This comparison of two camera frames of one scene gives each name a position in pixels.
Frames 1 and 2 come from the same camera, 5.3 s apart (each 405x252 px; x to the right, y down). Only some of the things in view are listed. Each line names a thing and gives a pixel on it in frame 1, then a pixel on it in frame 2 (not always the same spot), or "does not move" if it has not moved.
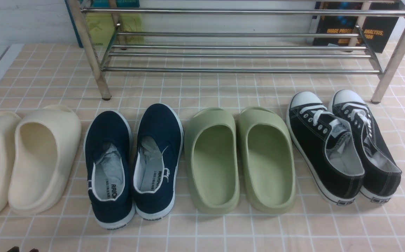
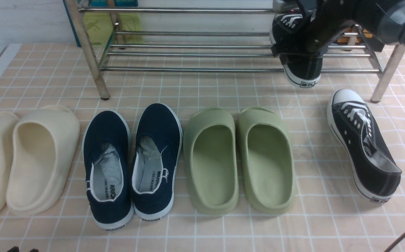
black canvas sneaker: (382, 174) does not move
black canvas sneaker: (328, 146) → (301, 70)
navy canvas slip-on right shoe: (159, 143) does not move
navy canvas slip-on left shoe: (108, 147) does not move
